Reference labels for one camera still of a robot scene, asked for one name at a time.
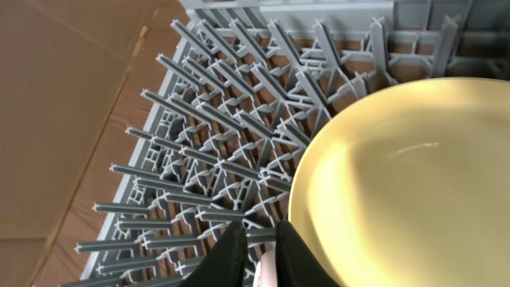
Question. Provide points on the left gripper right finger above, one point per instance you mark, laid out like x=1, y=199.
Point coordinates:
x=295, y=264

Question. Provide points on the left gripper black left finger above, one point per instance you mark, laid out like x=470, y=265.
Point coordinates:
x=224, y=266

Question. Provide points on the pink white bowl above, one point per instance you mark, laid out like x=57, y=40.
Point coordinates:
x=266, y=271

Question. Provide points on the yellow round plate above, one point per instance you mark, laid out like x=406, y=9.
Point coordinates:
x=410, y=187

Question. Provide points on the grey plastic dish rack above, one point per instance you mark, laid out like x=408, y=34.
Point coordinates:
x=249, y=86

